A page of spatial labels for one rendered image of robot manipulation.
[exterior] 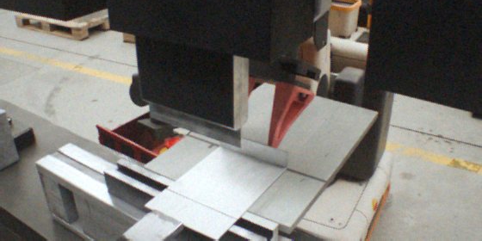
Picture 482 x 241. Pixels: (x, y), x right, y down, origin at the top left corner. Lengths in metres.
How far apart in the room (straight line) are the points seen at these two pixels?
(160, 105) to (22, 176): 0.42
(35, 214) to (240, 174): 0.33
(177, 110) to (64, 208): 0.27
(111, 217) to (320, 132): 0.27
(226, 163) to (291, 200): 0.09
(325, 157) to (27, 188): 0.46
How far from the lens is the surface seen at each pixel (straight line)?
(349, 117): 0.59
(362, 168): 1.65
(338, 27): 1.52
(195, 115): 0.36
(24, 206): 0.69
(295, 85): 0.44
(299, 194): 0.44
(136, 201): 0.47
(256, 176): 0.46
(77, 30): 4.45
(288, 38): 0.28
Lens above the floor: 1.27
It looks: 27 degrees down
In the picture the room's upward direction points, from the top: straight up
